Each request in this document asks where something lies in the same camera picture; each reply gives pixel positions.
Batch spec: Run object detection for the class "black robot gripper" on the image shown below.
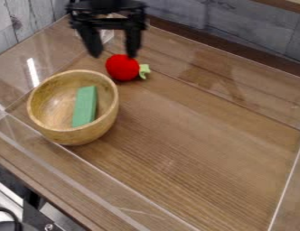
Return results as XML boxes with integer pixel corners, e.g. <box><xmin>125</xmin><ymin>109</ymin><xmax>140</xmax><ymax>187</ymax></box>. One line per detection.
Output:
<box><xmin>66</xmin><ymin>0</ymin><xmax>146</xmax><ymax>59</ymax></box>

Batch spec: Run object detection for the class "green rectangular block stick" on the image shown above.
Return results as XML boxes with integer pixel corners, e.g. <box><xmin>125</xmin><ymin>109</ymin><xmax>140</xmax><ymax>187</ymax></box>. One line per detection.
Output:
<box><xmin>72</xmin><ymin>86</ymin><xmax>97</xmax><ymax>127</ymax></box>

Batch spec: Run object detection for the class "brown wooden bowl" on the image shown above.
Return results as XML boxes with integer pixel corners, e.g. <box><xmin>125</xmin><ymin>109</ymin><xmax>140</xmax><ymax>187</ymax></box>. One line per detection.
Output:
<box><xmin>27</xmin><ymin>69</ymin><xmax>120</xmax><ymax>145</ymax></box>

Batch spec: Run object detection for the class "red plush radish toy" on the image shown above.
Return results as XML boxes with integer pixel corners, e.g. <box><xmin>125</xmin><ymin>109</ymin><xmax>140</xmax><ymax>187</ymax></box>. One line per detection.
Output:
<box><xmin>106</xmin><ymin>54</ymin><xmax>152</xmax><ymax>81</ymax></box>

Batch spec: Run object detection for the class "black stand under table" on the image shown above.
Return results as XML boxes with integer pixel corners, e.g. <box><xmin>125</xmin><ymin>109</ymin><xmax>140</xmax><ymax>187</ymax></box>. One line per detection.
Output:
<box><xmin>0</xmin><ymin>198</ymin><xmax>66</xmax><ymax>231</ymax></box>

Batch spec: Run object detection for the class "clear acrylic corner bracket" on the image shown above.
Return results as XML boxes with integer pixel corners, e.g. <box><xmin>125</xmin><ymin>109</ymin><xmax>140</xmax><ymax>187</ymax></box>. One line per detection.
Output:
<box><xmin>74</xmin><ymin>30</ymin><xmax>114</xmax><ymax>44</ymax></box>

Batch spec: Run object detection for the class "clear acrylic tray wall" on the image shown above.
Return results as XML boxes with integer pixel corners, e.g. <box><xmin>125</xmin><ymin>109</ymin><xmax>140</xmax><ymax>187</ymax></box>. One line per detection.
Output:
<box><xmin>0</xmin><ymin>110</ymin><xmax>200</xmax><ymax>231</ymax></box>

